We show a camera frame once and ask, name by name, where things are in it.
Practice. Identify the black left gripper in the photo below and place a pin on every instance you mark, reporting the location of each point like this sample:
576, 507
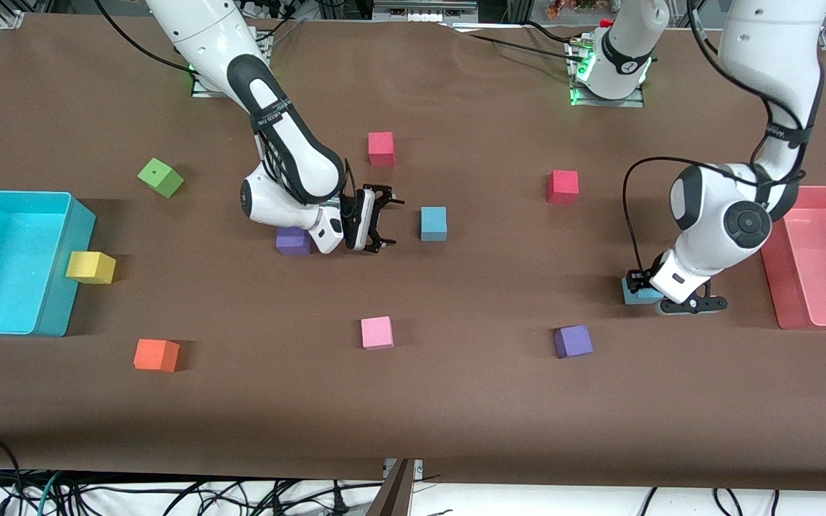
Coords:
635, 278

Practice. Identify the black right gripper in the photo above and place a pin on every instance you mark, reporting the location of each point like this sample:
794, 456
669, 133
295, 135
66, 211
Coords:
378, 217

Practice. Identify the light blue foam cube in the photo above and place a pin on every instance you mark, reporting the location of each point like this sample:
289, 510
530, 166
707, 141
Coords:
433, 222
635, 295

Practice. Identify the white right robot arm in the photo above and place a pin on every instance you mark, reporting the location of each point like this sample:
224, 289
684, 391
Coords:
205, 36

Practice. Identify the red foam cube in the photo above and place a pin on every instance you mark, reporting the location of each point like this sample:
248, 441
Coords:
381, 145
562, 184

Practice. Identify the purple foam cube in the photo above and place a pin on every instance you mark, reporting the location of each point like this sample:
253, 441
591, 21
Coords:
291, 245
572, 340

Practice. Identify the pink foam cube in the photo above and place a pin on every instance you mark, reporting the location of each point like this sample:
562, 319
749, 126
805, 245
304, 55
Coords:
376, 332

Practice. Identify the pink plastic bin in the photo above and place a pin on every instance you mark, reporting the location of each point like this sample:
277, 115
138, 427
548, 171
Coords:
822, 272

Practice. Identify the brown table cover sheet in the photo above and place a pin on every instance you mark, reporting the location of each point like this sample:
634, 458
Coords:
413, 416

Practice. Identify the silver background device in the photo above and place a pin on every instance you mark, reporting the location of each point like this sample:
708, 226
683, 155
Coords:
420, 11

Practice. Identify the green foam cube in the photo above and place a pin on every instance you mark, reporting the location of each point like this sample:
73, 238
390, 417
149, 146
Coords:
158, 175

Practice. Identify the orange foam cube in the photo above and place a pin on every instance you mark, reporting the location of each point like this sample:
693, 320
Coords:
153, 353

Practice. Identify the yellow foam cube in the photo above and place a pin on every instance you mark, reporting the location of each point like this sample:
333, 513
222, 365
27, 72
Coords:
87, 265

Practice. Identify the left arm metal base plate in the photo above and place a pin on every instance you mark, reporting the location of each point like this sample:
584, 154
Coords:
606, 103

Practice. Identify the aluminium table edge bracket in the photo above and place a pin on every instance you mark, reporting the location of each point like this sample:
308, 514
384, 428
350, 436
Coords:
419, 469

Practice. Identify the dark metal post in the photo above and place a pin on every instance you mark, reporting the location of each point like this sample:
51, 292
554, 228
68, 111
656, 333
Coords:
391, 498

